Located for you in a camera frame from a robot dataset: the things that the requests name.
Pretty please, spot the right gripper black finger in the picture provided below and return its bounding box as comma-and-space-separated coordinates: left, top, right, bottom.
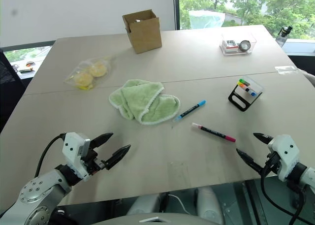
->
252, 132, 275, 145
235, 148, 264, 176

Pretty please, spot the clear tape strip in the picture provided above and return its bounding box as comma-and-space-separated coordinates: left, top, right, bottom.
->
274, 65, 297, 74

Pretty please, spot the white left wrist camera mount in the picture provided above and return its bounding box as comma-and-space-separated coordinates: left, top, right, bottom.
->
61, 131, 92, 182

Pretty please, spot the clear plastic storage container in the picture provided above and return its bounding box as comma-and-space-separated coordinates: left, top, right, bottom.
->
219, 32, 258, 56

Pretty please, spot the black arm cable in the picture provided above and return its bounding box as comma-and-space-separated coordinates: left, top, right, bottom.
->
260, 158, 315, 225
34, 133, 66, 179

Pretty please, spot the black marker holder stand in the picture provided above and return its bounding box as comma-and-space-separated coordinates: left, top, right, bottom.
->
227, 75, 265, 113

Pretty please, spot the black office chair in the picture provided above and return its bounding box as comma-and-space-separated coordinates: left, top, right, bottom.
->
0, 47, 27, 135

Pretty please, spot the thin white cable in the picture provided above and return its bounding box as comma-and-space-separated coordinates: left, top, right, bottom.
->
166, 193, 190, 214

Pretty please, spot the grey tape roll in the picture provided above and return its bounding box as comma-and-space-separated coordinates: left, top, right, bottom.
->
238, 39, 252, 52

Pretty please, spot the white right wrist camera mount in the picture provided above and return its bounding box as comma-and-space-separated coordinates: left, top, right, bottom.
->
266, 134, 301, 183

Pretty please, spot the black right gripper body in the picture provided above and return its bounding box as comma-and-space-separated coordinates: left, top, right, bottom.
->
260, 152, 284, 178

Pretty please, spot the translucent plastic sheet cover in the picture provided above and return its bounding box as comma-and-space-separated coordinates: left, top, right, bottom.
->
189, 9, 226, 30

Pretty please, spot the light green towel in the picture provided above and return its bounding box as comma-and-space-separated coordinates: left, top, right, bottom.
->
108, 78, 181, 126

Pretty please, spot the pink marker pen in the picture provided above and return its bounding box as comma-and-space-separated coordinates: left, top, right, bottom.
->
191, 122, 237, 143

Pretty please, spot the round yellow cake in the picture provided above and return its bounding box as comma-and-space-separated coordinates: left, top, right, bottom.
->
73, 72, 94, 88
89, 62, 108, 78

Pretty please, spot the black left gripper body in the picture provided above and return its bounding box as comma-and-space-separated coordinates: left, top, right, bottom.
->
82, 146, 109, 177

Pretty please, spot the grey robot torso top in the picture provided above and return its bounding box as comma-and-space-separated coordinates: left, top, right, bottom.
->
92, 211, 223, 225

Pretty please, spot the black window frame post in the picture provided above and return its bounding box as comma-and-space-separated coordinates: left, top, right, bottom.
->
172, 0, 181, 31

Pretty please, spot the clear bottle black cap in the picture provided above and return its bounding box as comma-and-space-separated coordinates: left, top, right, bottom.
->
275, 25, 294, 47

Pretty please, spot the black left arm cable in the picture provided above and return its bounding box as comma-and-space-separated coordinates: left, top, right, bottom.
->
34, 133, 66, 179

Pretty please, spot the open brown cardboard box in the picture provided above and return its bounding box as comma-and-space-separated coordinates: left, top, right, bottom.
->
122, 9, 163, 55

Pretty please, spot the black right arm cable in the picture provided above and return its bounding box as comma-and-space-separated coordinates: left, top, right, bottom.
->
260, 158, 315, 225

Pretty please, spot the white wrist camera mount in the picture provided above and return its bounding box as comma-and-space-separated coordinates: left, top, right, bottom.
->
266, 134, 301, 183
61, 131, 92, 182

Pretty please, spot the clear plastic bag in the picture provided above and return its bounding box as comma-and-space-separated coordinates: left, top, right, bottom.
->
63, 55, 117, 91

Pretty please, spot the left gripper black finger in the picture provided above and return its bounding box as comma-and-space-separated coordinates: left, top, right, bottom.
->
104, 144, 132, 171
91, 132, 115, 151

